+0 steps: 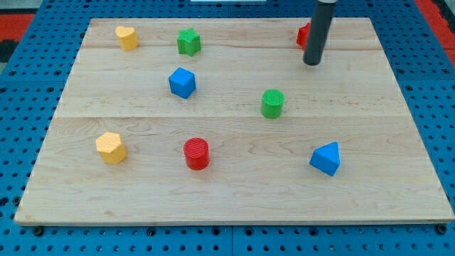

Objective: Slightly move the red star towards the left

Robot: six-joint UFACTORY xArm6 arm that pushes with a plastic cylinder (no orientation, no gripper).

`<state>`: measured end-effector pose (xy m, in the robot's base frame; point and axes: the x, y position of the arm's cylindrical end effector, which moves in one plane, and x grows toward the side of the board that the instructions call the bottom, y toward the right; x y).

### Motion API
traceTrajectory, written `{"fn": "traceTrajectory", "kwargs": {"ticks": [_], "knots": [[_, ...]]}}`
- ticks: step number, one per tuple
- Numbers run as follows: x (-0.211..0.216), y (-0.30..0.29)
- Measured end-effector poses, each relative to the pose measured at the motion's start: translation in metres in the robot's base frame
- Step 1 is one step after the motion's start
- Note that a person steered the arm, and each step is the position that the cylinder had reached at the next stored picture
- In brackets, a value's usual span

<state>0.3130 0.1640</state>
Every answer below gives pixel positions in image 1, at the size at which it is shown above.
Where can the red star block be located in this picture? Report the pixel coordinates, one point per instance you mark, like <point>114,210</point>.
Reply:
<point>302,35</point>

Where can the green star block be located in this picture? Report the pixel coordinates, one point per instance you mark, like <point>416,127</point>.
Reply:
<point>188,42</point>

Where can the light wooden board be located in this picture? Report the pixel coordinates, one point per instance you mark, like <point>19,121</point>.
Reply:
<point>259,171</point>

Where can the red cylinder block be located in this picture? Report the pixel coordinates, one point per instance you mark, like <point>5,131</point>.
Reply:
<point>196,152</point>

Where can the green cylinder block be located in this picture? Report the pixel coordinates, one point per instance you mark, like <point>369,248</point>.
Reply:
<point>272,103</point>

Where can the blue cube block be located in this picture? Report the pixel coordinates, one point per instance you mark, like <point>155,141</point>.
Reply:
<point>182,82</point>

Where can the blue triangular prism block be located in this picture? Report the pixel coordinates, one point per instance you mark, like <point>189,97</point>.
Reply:
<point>326,158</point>

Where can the yellow hexagon block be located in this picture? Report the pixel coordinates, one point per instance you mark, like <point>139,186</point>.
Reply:
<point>111,148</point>

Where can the yellow heart block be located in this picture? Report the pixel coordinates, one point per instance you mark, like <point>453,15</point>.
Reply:
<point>127,37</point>

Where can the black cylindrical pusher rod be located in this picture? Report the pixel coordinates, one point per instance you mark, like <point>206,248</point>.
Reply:
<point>318,33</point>

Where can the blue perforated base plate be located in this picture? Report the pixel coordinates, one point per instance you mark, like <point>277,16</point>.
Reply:
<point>35,76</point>

